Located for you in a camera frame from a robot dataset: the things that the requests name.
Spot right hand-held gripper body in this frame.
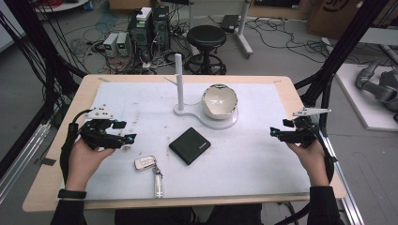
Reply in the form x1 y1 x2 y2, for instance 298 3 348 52
279 107 332 148

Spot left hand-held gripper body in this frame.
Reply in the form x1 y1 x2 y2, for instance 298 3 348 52
79 105 124 150

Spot person's left hand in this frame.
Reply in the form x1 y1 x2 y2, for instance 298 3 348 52
66 138 115 192

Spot person's right hand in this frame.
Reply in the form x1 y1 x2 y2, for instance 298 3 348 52
285 139 330 188

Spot white table mat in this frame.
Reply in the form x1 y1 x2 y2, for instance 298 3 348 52
57 81 312 202

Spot white floor platform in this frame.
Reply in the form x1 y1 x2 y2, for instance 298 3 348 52
335 62 398 132

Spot black tape piece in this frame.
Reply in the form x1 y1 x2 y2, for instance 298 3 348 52
33 157 57 167

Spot black wallet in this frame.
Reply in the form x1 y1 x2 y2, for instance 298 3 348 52
168 127 212 166

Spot black wristband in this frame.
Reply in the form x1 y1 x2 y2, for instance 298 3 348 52
57 188 88 201

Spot white eggshell-shaped bowl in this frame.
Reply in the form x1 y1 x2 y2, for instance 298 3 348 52
201 82 239 121

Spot white power supply box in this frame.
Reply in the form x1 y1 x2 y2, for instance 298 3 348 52
115 31 132 57
102 32 119 58

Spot black computer tower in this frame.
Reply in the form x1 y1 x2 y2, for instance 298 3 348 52
127 7 155 63
151 5 172 52

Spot black flat box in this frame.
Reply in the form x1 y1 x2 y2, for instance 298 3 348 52
220 14 240 34

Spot cardboard box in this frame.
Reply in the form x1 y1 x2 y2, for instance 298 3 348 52
305 0 398 40

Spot black round stool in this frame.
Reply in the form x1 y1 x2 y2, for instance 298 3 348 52
183 24 228 76

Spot silver car key with keychain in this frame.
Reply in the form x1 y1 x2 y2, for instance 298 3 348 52
133 155 164 199

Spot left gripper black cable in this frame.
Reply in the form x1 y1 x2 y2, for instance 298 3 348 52
59 109 94 186

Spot white stand with post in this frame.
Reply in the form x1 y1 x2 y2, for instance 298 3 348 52
173 52 239 131

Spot aluminium rail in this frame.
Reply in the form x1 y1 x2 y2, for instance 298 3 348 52
318 130 366 225
0 122 53 204

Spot tangle of floor cables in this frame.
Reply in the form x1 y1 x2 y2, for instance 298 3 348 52
66 12 376 75

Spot white desk frame leg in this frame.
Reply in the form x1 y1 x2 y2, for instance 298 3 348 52
187 0 254 59

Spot black frame post with cables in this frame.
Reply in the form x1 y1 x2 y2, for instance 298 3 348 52
0 0 89 127

